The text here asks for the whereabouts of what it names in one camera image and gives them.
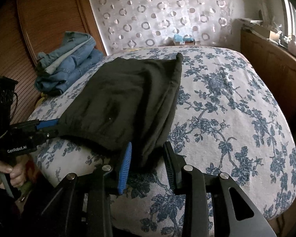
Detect black pants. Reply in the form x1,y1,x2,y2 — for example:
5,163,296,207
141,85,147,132
58,53,183,171

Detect person's left hand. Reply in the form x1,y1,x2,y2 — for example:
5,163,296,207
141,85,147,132
0,155,29,189

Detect blue denim jeans pile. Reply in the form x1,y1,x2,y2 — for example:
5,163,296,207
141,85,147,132
35,31,104,97

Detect blue floral bed sheet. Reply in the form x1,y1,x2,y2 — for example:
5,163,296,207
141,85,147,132
26,46,296,237

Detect wooden wardrobe door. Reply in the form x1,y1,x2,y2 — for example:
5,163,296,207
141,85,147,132
0,0,105,123

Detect circle patterned curtain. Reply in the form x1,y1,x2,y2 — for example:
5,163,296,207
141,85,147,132
89,0,245,54

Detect wooden sideboard cabinet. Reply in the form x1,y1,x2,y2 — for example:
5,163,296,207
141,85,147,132
240,28,296,119

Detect blue item in box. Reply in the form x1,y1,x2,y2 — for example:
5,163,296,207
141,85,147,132
173,34,195,46

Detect clutter on cabinet top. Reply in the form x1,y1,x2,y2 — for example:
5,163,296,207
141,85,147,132
238,18,296,58

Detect window with white frame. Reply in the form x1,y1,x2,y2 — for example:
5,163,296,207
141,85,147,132
282,0,296,35

